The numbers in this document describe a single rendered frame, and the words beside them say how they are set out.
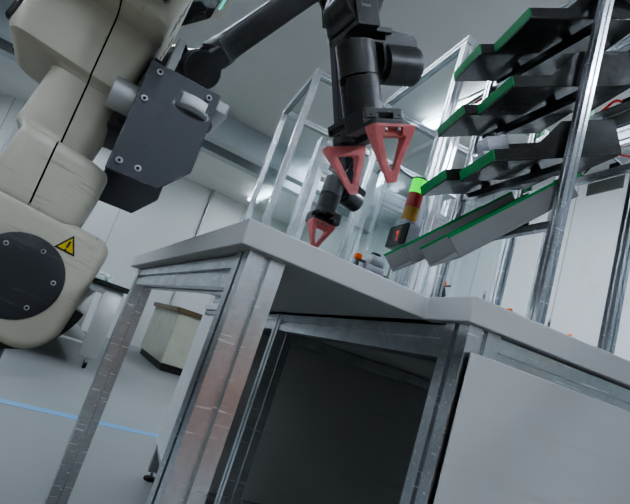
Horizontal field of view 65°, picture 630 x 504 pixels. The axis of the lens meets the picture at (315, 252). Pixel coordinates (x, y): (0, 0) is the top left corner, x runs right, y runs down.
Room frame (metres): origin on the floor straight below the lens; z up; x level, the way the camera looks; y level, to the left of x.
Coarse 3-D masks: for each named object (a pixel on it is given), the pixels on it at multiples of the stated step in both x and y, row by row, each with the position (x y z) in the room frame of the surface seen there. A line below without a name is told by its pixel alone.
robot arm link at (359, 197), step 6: (330, 168) 1.28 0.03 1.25; (348, 168) 1.23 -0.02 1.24; (336, 174) 1.30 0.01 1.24; (348, 174) 1.23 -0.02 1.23; (360, 186) 1.30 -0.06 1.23; (360, 192) 1.31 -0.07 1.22; (348, 198) 1.29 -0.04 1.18; (354, 198) 1.30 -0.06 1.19; (360, 198) 1.31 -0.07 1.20; (342, 204) 1.31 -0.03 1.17; (348, 204) 1.31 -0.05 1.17; (354, 204) 1.31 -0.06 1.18; (360, 204) 1.32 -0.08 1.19; (354, 210) 1.33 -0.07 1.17
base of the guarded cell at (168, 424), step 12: (204, 324) 2.40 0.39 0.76; (204, 336) 2.29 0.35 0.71; (192, 348) 2.50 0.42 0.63; (192, 360) 2.37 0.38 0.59; (192, 372) 2.26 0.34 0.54; (180, 384) 2.46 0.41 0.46; (180, 396) 2.34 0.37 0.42; (168, 408) 2.55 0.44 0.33; (168, 420) 2.43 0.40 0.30; (168, 432) 2.31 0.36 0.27; (156, 444) 2.57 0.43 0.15; (156, 456) 2.53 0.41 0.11; (156, 468) 2.53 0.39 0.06
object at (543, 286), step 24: (576, 0) 0.91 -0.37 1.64; (600, 0) 0.85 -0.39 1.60; (600, 24) 0.83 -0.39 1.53; (600, 48) 0.84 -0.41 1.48; (576, 120) 0.85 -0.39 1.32; (576, 144) 0.83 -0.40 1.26; (576, 168) 0.84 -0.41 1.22; (456, 216) 1.14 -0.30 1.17; (552, 216) 0.85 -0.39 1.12; (624, 216) 0.90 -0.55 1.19; (504, 240) 1.21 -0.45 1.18; (552, 240) 0.83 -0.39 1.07; (624, 240) 0.89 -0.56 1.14; (504, 264) 1.19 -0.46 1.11; (552, 264) 0.84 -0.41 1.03; (624, 264) 0.89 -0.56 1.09; (432, 288) 1.16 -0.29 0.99; (504, 288) 1.20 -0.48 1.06; (624, 288) 0.89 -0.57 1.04; (600, 336) 0.90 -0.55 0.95
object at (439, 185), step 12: (516, 144) 1.01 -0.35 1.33; (528, 144) 1.01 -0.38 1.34; (432, 180) 1.05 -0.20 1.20; (444, 180) 1.00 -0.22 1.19; (456, 180) 1.00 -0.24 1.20; (492, 180) 1.03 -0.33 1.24; (504, 180) 1.04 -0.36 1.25; (540, 180) 1.08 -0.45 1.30; (432, 192) 1.09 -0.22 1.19; (444, 192) 1.10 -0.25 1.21; (456, 192) 1.11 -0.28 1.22; (468, 192) 1.13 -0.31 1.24
